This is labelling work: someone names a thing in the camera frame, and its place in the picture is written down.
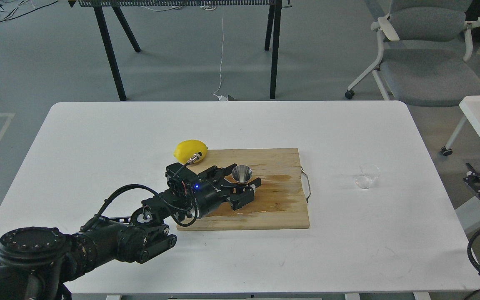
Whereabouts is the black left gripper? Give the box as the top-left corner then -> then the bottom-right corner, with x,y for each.
190,163 -> 261,219

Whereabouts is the steel double jigger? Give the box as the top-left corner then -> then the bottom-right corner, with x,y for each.
231,165 -> 252,184

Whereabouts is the clear glass measuring cup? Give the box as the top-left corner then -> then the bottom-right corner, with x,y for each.
354,163 -> 380,189

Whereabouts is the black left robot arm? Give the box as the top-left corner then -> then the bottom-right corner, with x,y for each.
0,152 -> 261,300

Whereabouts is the wooden cutting board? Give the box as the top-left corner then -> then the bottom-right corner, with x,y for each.
177,148 -> 309,231

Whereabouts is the yellow lemon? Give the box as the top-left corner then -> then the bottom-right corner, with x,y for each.
173,139 -> 208,165

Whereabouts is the grey office chair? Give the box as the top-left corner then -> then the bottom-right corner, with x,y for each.
345,0 -> 480,108

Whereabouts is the white power cable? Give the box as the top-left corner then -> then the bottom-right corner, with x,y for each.
212,6 -> 229,102

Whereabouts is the black metal frame table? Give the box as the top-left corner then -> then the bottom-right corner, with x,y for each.
69,0 -> 291,101

